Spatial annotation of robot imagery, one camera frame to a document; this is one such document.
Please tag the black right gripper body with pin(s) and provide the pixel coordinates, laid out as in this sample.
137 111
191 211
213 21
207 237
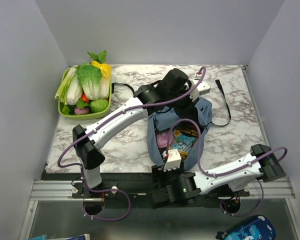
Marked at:
167 178

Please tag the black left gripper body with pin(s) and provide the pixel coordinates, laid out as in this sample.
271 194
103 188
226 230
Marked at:
181 106

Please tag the blue student backpack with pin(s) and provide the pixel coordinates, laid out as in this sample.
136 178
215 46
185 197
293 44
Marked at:
159 121

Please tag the black cover story book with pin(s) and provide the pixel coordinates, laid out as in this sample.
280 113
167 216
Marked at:
183 139

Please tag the pink cartoon pencil case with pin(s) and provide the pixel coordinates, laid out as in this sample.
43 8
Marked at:
161 139

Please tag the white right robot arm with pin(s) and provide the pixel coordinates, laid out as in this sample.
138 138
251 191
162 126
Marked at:
259 164

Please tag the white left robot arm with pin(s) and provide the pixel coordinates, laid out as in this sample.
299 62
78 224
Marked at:
89 141

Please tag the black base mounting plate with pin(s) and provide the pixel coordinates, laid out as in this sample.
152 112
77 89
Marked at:
138 187

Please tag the yellow leaf napa cabbage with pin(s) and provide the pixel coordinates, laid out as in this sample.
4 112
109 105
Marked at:
99 60

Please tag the round green cabbage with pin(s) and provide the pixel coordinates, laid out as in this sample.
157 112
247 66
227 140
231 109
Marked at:
98 105

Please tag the green leaf napa cabbage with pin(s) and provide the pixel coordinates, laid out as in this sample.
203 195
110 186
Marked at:
89 77

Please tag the orange carrot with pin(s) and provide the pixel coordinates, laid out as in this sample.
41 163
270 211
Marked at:
84 98

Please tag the purple onion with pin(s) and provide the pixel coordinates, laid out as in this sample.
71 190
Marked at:
81 111

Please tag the blue shark pencil case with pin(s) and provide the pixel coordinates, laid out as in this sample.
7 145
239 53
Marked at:
257 227

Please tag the white green leek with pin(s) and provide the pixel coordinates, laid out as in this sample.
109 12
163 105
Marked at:
62 90

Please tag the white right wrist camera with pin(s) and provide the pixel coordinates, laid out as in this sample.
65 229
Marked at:
173 160

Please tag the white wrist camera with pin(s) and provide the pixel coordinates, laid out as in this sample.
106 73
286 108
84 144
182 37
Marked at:
173 160
202 89

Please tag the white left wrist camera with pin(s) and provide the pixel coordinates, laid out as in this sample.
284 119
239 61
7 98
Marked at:
202 89

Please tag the aluminium rail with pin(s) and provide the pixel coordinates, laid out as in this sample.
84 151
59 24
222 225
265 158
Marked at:
50 190

